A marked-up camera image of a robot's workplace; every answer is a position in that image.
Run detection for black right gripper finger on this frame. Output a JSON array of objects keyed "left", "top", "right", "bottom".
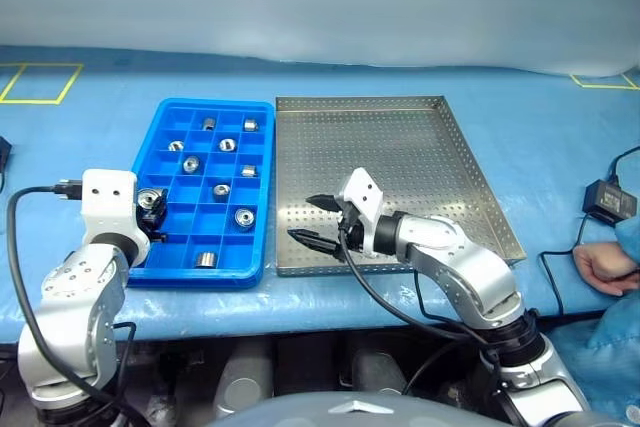
[
  {"left": 287, "top": 228, "right": 347, "bottom": 262},
  {"left": 305, "top": 192, "right": 343, "bottom": 214}
]

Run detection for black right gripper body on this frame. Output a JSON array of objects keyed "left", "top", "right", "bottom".
[{"left": 337, "top": 199, "right": 375, "bottom": 259}]

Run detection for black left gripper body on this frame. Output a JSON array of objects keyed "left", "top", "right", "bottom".
[{"left": 137, "top": 209, "right": 170, "bottom": 244}]

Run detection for blue compartment tray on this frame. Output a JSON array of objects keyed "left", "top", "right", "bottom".
[{"left": 127, "top": 97, "right": 276, "bottom": 291}]

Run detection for person's bare hand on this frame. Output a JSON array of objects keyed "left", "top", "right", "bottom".
[{"left": 573, "top": 241, "right": 640, "bottom": 297}]

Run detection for perforated metal tray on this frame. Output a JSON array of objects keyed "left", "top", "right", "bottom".
[{"left": 274, "top": 94, "right": 527, "bottom": 279}]

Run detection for grey rounded cylinder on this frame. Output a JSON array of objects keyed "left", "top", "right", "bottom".
[
  {"left": 349, "top": 346, "right": 409, "bottom": 396},
  {"left": 214, "top": 346, "right": 274, "bottom": 418}
]

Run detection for grey robot torso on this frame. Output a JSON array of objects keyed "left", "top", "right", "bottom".
[{"left": 209, "top": 389, "right": 506, "bottom": 427}]

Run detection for black power adapter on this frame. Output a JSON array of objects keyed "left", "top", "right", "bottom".
[{"left": 583, "top": 179, "right": 639, "bottom": 224}]

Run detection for blue gown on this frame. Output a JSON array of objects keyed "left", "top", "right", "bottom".
[{"left": 584, "top": 291, "right": 640, "bottom": 427}]

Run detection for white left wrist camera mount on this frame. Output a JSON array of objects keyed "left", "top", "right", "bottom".
[{"left": 79, "top": 169, "right": 151, "bottom": 268}]

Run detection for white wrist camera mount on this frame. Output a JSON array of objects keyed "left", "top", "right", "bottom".
[
  {"left": 333, "top": 167, "right": 386, "bottom": 261},
  {"left": 79, "top": 169, "right": 151, "bottom": 268}
]

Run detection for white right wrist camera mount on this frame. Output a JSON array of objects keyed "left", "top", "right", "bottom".
[{"left": 333, "top": 167, "right": 386, "bottom": 261}]

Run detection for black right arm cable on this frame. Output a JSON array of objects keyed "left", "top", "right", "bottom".
[{"left": 337, "top": 216, "right": 521, "bottom": 427}]

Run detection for black adapter cable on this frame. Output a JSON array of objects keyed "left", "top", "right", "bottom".
[
  {"left": 609, "top": 145, "right": 640, "bottom": 183},
  {"left": 538, "top": 214, "right": 591, "bottom": 318}
]

